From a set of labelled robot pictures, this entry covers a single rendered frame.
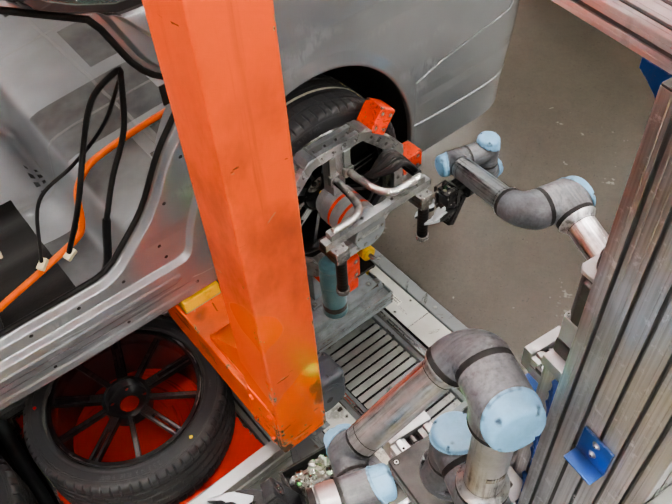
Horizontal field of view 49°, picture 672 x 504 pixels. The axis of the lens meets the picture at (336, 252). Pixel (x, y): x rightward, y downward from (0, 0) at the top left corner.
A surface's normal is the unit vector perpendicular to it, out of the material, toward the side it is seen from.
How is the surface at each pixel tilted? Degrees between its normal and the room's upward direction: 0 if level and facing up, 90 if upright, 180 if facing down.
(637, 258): 90
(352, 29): 90
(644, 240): 90
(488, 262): 0
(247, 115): 90
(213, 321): 0
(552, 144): 0
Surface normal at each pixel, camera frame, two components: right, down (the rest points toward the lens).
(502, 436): 0.31, 0.62
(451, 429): -0.09, -0.74
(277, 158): 0.63, 0.57
